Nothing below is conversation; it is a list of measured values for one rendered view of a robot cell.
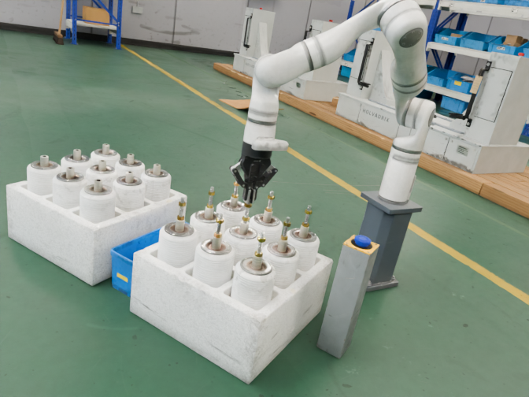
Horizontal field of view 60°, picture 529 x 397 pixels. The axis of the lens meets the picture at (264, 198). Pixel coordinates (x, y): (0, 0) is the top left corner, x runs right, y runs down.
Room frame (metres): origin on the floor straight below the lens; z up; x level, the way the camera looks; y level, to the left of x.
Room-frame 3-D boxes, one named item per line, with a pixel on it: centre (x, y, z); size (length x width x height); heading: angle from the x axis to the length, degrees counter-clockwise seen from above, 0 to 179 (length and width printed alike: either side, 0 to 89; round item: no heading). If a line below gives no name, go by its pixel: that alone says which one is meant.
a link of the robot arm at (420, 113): (1.42, -0.41, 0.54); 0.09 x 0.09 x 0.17; 62
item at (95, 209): (1.19, 0.47, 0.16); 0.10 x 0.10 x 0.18
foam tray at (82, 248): (1.35, 0.52, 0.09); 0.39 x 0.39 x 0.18; 63
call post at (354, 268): (1.02, -0.25, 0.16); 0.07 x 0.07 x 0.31; 62
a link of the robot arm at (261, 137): (1.08, 0.03, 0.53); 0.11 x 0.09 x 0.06; 31
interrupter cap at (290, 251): (1.03, -0.07, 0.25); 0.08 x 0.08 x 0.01
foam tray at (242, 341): (1.09, 0.04, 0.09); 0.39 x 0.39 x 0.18; 62
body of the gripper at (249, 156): (1.09, 0.04, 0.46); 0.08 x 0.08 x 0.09
